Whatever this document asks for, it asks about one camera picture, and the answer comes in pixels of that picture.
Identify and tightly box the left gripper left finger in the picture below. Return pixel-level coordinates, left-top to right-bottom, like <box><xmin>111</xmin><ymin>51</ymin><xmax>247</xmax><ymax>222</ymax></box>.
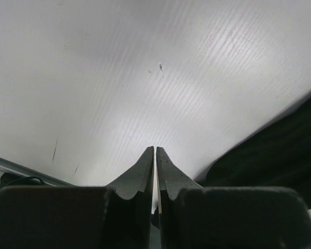
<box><xmin>0</xmin><ymin>147</ymin><xmax>154</xmax><ymax>248</ymax></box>

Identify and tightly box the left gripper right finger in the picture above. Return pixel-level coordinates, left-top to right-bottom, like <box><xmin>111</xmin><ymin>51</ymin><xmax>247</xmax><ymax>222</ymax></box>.
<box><xmin>156</xmin><ymin>147</ymin><xmax>311</xmax><ymax>248</ymax></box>

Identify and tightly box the black t shirt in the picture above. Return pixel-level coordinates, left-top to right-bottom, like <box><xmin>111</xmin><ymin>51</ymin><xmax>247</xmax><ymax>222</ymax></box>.
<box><xmin>204</xmin><ymin>97</ymin><xmax>311</xmax><ymax>209</ymax></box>

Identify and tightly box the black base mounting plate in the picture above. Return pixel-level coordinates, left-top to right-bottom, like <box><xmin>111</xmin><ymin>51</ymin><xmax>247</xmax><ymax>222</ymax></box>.
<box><xmin>0</xmin><ymin>173</ymin><xmax>46</xmax><ymax>189</ymax></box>

